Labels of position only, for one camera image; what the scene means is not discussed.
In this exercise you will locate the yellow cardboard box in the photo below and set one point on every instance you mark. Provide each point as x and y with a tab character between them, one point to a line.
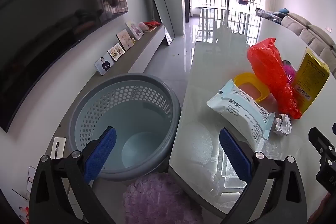
309	77

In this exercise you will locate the printed photo red figures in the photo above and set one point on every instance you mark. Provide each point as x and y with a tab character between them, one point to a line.
22	211

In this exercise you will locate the tall standing mirror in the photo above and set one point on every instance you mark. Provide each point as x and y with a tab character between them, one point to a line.
157	1

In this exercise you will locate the grey perforated plastic basket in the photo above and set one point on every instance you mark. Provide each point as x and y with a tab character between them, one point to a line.
147	119

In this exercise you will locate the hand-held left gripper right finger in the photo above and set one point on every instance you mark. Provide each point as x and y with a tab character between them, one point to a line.
235	155

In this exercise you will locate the black pen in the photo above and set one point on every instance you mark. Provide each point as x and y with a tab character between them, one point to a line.
56	150

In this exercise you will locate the white tilted photo frame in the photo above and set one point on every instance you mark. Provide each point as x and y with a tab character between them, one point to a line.
134	29

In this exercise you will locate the dark suit portrait frame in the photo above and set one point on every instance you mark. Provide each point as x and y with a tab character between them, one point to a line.
31	175
104	64

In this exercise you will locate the black wall television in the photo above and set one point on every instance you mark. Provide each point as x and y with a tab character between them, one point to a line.
52	16

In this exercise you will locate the yellow plastic lid frame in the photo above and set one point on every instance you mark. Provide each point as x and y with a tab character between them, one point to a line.
240	79

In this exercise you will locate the purple fluffy rug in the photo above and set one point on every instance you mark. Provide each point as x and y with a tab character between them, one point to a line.
160	200

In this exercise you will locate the red plastic bag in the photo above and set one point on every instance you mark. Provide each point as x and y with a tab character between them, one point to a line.
267	69

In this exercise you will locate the wooden edge photo frame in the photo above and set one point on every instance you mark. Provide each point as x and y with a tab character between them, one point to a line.
124	39

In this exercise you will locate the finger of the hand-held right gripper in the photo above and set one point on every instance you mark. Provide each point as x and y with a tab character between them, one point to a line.
334	129
320	140

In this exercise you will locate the ornate white photo frame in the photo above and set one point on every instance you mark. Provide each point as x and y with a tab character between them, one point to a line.
116	52

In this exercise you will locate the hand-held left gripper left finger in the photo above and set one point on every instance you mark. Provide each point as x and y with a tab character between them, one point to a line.
101	153

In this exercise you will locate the red cloth bag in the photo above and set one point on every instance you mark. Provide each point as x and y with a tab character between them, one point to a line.
152	24

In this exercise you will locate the white notepad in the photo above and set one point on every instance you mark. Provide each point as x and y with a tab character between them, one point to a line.
62	148

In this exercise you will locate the pink plastic mesh cup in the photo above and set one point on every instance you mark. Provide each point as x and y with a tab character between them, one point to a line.
290	73

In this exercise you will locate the white blue wipes packet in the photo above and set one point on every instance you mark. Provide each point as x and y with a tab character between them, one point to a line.
236	106

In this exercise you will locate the beige sofa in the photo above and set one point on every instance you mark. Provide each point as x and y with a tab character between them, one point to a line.
312	32

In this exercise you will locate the blue cloth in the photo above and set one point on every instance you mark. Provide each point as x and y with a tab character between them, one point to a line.
283	12

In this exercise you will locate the dark narrow cabinet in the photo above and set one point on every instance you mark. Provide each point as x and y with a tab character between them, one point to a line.
187	3

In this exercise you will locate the white paper ball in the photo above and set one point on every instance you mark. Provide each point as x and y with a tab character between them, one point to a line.
282	124

